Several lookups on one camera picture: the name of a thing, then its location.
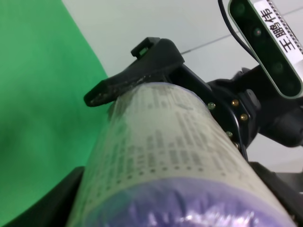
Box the green table cloth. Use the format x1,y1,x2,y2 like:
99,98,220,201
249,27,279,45
0,0,106,225

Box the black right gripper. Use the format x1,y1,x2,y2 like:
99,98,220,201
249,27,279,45
168,65,303,159

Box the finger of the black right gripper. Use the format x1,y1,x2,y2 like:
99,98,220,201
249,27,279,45
84,37,184,107

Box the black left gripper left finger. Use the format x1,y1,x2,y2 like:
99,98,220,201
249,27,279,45
5,166,85,227

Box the black camera cable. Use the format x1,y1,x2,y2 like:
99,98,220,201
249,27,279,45
217,0,258,58

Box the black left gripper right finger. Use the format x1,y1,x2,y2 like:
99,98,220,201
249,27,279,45
250,162,303,227

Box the grey wrist depth camera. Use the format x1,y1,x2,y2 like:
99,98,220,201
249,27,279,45
228,0,303,99

